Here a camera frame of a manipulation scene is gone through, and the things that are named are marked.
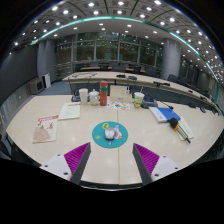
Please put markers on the blue and white book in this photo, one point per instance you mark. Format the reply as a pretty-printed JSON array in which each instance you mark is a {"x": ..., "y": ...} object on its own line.
[{"x": 165, "y": 114}]

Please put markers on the black foam-headed microphone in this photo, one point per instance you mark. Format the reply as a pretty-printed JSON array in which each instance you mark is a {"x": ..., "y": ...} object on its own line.
[{"x": 174, "y": 124}]

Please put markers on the row of dark office chairs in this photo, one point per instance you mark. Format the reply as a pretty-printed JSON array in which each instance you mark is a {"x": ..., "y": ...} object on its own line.
[{"x": 173, "y": 78}]

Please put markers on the silver grey computer mouse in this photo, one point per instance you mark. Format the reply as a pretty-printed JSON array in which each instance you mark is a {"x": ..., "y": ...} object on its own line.
[{"x": 109, "y": 133}]

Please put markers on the beige cardboard box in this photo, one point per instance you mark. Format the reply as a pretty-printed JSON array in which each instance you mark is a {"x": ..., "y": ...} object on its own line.
[{"x": 120, "y": 94}]

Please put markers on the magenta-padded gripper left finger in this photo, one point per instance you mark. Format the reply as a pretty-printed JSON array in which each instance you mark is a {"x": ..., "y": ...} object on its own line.
[{"x": 60, "y": 165}]

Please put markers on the colourful sticker sheet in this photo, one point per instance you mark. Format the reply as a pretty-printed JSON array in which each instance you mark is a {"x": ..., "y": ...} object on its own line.
[{"x": 118, "y": 106}]

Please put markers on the red and white leaflet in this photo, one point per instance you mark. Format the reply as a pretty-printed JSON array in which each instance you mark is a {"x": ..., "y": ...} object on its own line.
[{"x": 46, "y": 129}]

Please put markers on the long curved conference desk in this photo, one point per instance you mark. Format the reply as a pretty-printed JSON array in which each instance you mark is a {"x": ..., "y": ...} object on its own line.
[{"x": 146, "y": 80}]

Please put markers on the white paper leaflet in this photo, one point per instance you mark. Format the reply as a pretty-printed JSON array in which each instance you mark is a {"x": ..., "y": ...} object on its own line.
[{"x": 70, "y": 111}]

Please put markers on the green printed cup with straw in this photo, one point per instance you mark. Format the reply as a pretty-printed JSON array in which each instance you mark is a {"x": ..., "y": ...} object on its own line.
[{"x": 138, "y": 100}]

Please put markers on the white lidded jar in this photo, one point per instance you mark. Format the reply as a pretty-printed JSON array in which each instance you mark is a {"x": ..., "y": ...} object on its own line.
[{"x": 94, "y": 98}]

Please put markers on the round teal printed mouse pad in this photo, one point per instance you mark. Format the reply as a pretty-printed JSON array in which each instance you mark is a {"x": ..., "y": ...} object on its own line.
[{"x": 99, "y": 135}]

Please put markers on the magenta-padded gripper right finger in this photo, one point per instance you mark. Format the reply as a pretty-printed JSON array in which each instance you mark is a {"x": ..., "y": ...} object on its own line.
[{"x": 163, "y": 166}]

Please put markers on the red bottle with green band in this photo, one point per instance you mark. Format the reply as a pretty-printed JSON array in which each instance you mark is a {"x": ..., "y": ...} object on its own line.
[{"x": 103, "y": 95}]

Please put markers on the cream notepad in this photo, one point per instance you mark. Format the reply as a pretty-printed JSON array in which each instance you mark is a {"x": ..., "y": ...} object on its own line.
[{"x": 187, "y": 128}]

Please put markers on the group of ceiling lights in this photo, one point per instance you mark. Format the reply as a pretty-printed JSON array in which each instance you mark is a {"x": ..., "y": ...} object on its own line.
[{"x": 120, "y": 12}]

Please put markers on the dark conference phone device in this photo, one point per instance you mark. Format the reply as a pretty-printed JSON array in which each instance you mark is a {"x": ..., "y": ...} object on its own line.
[{"x": 149, "y": 102}]

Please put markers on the white paper cup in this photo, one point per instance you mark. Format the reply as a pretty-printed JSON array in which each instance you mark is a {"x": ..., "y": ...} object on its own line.
[{"x": 83, "y": 96}]

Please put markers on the black gooseneck microphone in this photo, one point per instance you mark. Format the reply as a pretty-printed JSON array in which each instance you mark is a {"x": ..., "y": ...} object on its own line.
[{"x": 168, "y": 106}]

